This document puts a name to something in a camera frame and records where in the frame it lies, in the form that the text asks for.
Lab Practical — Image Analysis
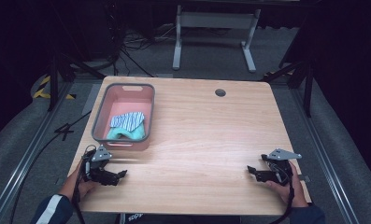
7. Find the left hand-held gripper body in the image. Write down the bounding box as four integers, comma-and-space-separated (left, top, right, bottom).
80, 144, 114, 184

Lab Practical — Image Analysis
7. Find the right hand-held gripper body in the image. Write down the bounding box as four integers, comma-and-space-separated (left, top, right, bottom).
261, 147, 303, 185

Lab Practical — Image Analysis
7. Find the person's left hand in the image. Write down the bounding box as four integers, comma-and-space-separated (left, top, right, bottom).
60, 161, 97, 203

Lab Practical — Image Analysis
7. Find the person's right hand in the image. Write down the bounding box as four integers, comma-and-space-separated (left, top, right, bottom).
264, 161, 309, 209

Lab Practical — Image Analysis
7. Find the teal cloth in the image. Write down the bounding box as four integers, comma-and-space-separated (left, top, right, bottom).
106, 121, 147, 141

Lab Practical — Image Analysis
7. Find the person's dark clothing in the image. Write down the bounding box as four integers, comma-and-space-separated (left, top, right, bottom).
116, 212, 243, 224

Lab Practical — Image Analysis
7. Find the pink basket with grey rim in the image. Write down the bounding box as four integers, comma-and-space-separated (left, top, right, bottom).
91, 82, 156, 152

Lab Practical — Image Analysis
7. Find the blue white striped cloth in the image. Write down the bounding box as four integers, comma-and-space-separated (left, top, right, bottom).
109, 111, 146, 133

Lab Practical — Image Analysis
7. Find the yellow black floor tape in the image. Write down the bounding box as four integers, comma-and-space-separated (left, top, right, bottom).
32, 75, 78, 101

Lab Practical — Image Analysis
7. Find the black metal stand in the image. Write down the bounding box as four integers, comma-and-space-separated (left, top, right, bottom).
261, 55, 314, 119
47, 50, 107, 112

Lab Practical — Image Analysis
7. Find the right hand-held gripper cable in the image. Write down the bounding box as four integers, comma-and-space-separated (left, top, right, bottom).
268, 160, 295, 224

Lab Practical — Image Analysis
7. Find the hand-held gripper cable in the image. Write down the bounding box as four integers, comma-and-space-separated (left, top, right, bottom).
71, 145, 97, 224
268, 160, 295, 224

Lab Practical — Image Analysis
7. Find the left hand-held gripper cable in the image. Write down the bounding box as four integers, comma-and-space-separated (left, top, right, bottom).
71, 145, 97, 224

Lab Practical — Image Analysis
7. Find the metal floor rail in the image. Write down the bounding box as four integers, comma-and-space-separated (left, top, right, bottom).
0, 81, 74, 224
290, 88, 360, 224

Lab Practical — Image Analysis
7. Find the black floor cable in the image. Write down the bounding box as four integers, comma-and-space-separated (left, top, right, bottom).
8, 110, 93, 224

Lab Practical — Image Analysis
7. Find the bundle of black cables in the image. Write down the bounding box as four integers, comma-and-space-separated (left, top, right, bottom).
111, 18, 178, 78

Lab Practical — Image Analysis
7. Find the white metal desk frame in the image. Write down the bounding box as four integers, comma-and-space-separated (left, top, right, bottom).
172, 4, 262, 74

